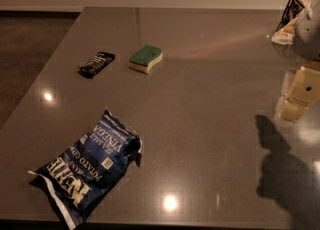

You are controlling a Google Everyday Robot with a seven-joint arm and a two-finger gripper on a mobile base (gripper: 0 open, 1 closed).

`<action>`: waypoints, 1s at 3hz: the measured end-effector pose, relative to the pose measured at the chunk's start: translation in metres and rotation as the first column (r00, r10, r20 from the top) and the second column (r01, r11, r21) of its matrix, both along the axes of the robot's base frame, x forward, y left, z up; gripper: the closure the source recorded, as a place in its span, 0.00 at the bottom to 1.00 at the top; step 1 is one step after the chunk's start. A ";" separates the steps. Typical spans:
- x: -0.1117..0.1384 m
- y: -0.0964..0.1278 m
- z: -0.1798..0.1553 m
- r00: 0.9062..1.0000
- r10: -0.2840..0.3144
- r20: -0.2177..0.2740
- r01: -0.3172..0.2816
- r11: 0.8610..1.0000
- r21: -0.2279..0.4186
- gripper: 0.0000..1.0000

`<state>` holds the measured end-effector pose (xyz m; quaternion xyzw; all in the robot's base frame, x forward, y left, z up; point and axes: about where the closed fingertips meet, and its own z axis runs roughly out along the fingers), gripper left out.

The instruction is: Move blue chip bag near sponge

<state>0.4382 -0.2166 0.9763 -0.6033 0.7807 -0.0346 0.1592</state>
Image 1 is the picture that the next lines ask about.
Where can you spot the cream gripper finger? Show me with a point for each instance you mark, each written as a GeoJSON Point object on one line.
{"type": "Point", "coordinates": [299, 91]}

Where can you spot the blue kettle chip bag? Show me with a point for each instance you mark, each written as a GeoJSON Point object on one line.
{"type": "Point", "coordinates": [85, 172]}

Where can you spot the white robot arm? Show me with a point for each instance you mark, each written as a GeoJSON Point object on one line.
{"type": "Point", "coordinates": [300, 28]}

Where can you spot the green yellow sponge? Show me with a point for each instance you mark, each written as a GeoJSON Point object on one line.
{"type": "Point", "coordinates": [145, 59]}

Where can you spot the crumpled white wrapper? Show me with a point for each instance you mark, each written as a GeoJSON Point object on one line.
{"type": "Point", "coordinates": [286, 34]}

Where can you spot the black snack bar wrapper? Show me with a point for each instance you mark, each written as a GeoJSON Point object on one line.
{"type": "Point", "coordinates": [96, 64]}

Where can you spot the black wire rack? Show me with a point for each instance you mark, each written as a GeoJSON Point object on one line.
{"type": "Point", "coordinates": [291, 11]}

